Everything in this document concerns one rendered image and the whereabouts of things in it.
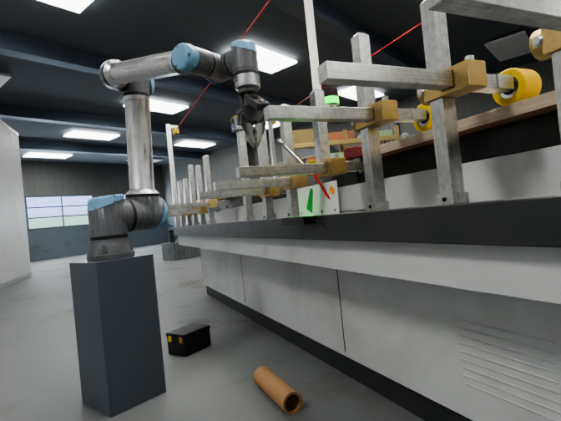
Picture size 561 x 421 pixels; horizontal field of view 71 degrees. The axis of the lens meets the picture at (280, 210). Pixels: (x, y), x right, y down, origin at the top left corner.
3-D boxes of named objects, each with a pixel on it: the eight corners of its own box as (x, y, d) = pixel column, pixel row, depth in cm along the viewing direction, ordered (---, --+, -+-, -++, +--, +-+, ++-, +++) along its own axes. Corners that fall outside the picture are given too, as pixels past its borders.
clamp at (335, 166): (333, 174, 120) (331, 157, 120) (311, 180, 132) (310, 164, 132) (348, 173, 122) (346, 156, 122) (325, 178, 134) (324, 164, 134)
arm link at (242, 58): (241, 50, 148) (261, 41, 141) (245, 83, 147) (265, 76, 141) (223, 43, 140) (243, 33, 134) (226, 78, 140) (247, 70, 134)
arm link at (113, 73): (87, 59, 170) (189, 35, 129) (114, 66, 180) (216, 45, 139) (87, 87, 172) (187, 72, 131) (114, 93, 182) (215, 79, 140)
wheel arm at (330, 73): (328, 78, 65) (326, 56, 65) (317, 85, 68) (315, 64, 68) (526, 89, 86) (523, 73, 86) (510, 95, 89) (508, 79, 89)
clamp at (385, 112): (381, 119, 97) (379, 98, 97) (350, 132, 109) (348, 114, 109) (401, 119, 99) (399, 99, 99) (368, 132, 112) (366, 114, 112)
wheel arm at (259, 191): (199, 201, 156) (199, 190, 156) (198, 202, 159) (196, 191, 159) (297, 194, 174) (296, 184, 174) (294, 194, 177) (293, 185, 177)
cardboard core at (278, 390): (281, 395, 140) (252, 368, 167) (284, 418, 140) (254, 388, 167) (301, 388, 143) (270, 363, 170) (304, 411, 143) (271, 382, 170)
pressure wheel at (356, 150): (356, 180, 124) (352, 144, 124) (341, 183, 131) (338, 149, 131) (376, 179, 127) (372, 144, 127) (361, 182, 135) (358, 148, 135)
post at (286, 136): (294, 229, 149) (280, 103, 150) (290, 230, 152) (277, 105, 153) (302, 228, 151) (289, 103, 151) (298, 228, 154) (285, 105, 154)
